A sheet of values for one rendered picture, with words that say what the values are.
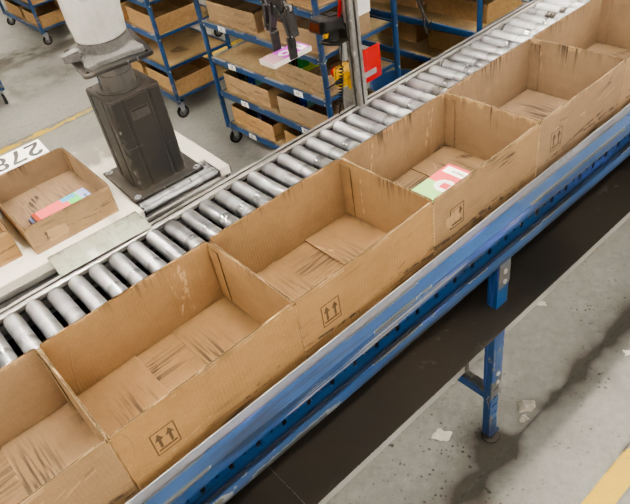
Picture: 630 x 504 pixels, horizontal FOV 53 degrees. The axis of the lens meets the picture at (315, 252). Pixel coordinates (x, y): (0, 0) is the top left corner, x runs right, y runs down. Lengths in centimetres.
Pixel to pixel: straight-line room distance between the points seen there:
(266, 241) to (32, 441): 63
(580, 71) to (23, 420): 166
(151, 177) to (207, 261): 81
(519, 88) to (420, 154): 45
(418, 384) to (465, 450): 67
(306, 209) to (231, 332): 35
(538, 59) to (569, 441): 119
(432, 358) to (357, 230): 37
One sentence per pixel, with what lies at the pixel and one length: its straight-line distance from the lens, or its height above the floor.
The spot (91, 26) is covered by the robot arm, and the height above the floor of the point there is 129.
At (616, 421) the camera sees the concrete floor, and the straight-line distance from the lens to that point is 233.
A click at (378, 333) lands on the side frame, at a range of 129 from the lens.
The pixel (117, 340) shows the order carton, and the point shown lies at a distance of 137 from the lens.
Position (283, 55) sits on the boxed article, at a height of 105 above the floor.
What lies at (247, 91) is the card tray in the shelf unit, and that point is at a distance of 351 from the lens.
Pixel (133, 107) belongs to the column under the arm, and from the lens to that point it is 205.
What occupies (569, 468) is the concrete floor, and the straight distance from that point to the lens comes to 220.
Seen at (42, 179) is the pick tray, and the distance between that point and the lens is 242.
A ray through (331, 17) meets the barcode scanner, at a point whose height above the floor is 108.
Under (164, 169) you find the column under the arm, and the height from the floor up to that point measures 79.
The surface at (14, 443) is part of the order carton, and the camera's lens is 139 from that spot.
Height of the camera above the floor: 186
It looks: 40 degrees down
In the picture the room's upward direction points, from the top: 11 degrees counter-clockwise
